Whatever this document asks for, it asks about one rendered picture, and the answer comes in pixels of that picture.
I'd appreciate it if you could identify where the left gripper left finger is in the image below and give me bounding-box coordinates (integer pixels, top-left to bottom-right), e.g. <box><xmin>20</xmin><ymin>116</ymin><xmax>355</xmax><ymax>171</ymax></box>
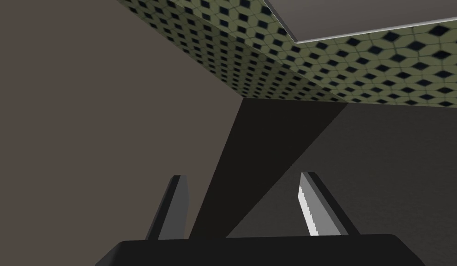
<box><xmin>145</xmin><ymin>175</ymin><xmax>190</xmax><ymax>241</ymax></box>

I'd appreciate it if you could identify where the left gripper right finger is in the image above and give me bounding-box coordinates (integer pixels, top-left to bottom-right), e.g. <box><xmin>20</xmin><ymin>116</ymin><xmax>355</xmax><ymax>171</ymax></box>
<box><xmin>297</xmin><ymin>171</ymin><xmax>361</xmax><ymax>237</ymax></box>

